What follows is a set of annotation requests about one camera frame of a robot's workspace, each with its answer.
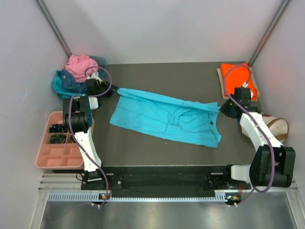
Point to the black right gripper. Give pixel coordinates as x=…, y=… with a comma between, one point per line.
x=224, y=110

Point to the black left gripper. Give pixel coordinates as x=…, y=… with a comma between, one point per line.
x=112, y=90

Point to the light blue t shirt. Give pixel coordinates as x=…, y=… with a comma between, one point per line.
x=167, y=117

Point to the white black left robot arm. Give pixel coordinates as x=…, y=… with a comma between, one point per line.
x=77, y=117

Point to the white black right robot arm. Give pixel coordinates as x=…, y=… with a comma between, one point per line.
x=273, y=163

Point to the folded orange t shirt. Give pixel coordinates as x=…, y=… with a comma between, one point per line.
x=236, y=78

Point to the pink t shirt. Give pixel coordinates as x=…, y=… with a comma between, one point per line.
x=80, y=67

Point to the teal plastic laundry bin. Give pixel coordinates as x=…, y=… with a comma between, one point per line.
x=102, y=63

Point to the dark blue t shirt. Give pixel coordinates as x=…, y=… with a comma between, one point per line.
x=69, y=83

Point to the teal t shirt in bin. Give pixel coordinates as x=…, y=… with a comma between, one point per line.
x=58, y=87

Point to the pink compartment tray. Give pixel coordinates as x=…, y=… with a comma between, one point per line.
x=65, y=156

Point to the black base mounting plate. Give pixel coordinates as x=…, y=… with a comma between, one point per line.
x=168, y=181

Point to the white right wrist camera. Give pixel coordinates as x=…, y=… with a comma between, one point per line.
x=245, y=85

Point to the cream canvas drawstring bag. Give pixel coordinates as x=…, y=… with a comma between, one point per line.
x=275, y=128

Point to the dark hair tie blue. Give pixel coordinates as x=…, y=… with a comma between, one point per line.
x=58, y=128

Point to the dark hair tie green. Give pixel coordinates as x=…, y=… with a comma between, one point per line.
x=57, y=139

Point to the grey slotted cable duct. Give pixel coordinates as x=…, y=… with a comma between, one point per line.
x=98, y=197

